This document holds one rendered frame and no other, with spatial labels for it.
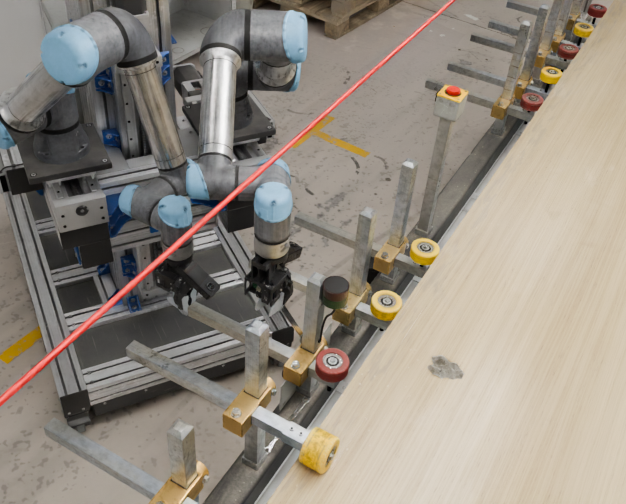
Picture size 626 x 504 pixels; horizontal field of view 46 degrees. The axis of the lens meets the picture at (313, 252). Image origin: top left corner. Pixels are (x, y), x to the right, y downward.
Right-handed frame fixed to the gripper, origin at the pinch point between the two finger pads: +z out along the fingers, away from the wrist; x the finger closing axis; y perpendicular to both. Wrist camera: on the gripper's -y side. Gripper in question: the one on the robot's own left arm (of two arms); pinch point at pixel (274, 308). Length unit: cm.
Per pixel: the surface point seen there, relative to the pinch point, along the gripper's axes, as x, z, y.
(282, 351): 2.5, 14.5, -0.8
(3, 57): -248, 69, -133
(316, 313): 9.3, -0.4, -3.7
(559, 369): 63, 10, -29
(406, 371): 31.8, 10.5, -8.5
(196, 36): -206, 87, -242
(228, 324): -13.6, 14.5, -0.9
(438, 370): 38.4, 9.2, -11.7
